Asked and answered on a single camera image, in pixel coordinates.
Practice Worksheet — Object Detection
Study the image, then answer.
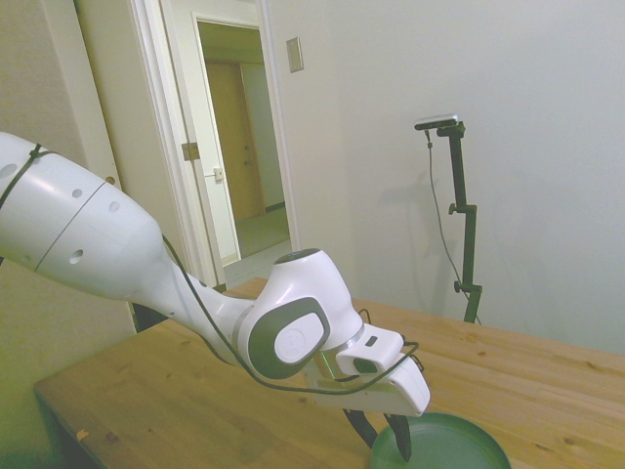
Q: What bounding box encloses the brown hallway door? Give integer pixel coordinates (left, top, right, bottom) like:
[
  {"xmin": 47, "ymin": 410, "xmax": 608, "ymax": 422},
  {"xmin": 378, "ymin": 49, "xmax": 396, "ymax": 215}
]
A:
[{"xmin": 204, "ymin": 59, "xmax": 269, "ymax": 222}]

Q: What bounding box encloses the black jointed camera stand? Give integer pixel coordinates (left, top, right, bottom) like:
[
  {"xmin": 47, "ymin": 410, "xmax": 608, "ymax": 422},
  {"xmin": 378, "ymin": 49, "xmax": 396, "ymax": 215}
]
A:
[{"xmin": 436, "ymin": 122, "xmax": 484, "ymax": 324}]

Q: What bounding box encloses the beige wall switch plate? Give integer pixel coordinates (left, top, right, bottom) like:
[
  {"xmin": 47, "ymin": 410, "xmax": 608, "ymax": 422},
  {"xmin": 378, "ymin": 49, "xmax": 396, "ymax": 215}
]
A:
[{"xmin": 285, "ymin": 36, "xmax": 305, "ymax": 74}]

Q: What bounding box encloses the white door frame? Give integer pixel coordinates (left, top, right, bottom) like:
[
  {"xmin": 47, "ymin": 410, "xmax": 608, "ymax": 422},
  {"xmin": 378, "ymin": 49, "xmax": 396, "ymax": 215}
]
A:
[{"xmin": 129, "ymin": 0, "xmax": 301, "ymax": 294}]

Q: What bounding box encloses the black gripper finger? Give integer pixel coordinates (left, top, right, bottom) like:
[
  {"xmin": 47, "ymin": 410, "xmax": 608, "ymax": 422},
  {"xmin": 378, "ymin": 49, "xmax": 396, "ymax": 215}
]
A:
[
  {"xmin": 383, "ymin": 412, "xmax": 415, "ymax": 463},
  {"xmin": 341, "ymin": 407, "xmax": 376, "ymax": 449}
]

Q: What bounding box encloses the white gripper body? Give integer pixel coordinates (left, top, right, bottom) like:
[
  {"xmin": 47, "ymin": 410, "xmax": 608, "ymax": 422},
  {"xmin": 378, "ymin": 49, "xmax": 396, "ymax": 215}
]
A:
[{"xmin": 305, "ymin": 362, "xmax": 432, "ymax": 419}]

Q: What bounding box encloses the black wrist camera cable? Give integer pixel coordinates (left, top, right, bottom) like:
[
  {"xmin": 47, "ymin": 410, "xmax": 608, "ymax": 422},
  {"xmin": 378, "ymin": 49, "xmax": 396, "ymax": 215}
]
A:
[{"xmin": 0, "ymin": 144, "xmax": 426, "ymax": 393}]

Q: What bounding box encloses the grey stereo camera bar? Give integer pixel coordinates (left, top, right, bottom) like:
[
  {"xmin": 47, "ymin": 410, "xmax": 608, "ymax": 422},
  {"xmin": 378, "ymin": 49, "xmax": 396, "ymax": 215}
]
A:
[{"xmin": 414, "ymin": 112, "xmax": 462, "ymax": 132}]

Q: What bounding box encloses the dark green round plate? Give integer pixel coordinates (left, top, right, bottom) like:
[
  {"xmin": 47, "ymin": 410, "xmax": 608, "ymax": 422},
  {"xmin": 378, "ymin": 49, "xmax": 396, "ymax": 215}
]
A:
[{"xmin": 368, "ymin": 411, "xmax": 510, "ymax": 469}]

